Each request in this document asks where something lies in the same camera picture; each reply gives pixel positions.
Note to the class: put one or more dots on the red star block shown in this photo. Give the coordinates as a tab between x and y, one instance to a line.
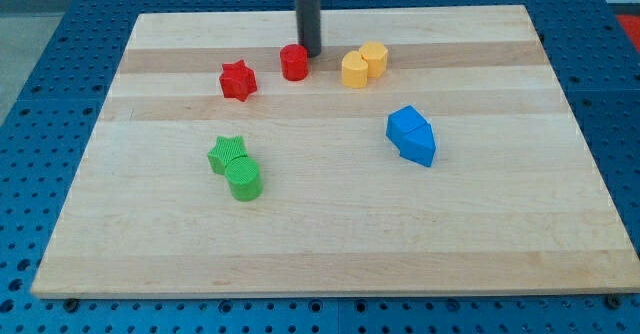
237	80

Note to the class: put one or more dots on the yellow hexagon block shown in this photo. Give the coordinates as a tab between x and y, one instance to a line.
375	54

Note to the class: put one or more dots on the blue pentagon block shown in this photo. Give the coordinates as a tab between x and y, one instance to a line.
419	145

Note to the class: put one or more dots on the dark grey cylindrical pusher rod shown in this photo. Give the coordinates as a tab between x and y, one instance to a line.
308	23

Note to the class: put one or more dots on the green star block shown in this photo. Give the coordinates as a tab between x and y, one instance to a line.
225	150

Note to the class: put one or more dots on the green cylinder block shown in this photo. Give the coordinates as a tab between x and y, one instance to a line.
244	179

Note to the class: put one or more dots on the wooden board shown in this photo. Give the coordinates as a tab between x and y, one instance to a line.
513	203

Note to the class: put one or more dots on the red cylinder block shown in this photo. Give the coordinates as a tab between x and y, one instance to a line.
294	62

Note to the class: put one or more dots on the blue cube block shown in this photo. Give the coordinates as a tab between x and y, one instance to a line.
402	122

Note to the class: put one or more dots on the yellow heart block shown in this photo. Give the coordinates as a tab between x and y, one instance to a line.
354	70

